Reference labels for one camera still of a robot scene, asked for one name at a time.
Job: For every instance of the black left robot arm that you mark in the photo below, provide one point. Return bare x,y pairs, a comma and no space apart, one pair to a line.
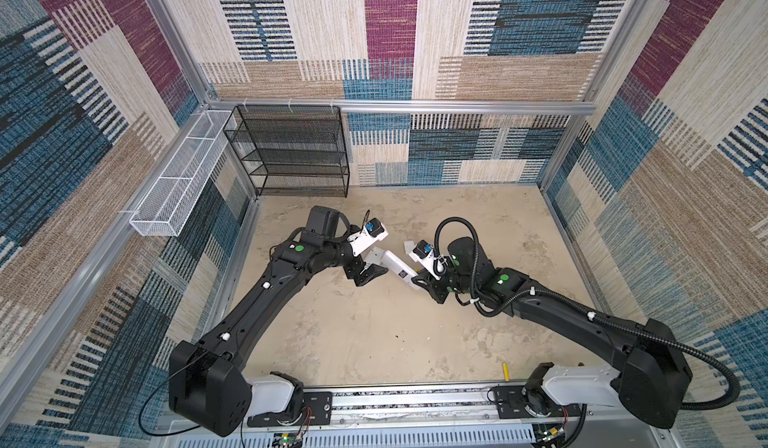
206,382

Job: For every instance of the white mesh wall basket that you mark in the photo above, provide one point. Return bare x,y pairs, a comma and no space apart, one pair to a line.
166,208

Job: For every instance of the white remote control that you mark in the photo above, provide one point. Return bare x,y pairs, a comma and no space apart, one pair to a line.
393,263

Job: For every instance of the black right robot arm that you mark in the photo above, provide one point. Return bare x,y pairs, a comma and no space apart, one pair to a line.
649,374

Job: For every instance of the white slotted cable duct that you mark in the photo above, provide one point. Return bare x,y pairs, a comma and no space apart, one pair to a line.
449,436

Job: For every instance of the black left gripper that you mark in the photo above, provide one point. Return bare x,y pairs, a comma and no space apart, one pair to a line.
352,271

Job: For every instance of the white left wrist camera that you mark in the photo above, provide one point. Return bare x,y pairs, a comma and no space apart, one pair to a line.
372,231

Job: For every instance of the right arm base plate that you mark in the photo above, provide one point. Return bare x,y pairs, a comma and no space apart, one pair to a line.
518,402

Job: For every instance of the black mesh shelf rack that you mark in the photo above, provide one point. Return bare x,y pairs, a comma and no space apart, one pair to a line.
291,151

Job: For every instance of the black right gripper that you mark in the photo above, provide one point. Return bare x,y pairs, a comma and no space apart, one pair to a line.
425,279

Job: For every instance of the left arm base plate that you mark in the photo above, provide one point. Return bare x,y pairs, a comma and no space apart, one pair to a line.
315,405

